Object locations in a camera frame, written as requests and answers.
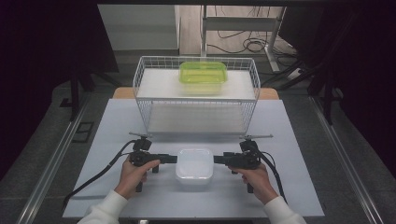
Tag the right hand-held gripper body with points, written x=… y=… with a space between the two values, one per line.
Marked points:
x=246 y=158

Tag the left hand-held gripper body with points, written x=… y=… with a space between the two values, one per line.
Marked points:
x=141 y=155

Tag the white plastic container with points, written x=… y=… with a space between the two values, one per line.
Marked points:
x=194 y=166

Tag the green lidded plastic container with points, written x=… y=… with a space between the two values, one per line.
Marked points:
x=202 y=73

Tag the person's left hand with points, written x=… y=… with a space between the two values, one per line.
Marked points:
x=132 y=179

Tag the person's right hand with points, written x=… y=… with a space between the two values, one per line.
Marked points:
x=257 y=183

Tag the wooden table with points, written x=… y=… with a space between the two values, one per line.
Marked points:
x=123 y=93

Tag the black stand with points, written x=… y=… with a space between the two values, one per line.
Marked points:
x=74 y=93
x=327 y=99

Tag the white power strip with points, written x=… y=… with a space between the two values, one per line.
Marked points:
x=294 y=74

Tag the white cabinet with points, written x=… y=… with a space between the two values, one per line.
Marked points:
x=140 y=28

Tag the black floor frame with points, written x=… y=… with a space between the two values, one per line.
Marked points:
x=82 y=123

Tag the aluminium rail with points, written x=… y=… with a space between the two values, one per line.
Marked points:
x=345 y=161
x=49 y=171

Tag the white desk frame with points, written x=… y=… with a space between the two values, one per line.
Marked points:
x=239 y=24

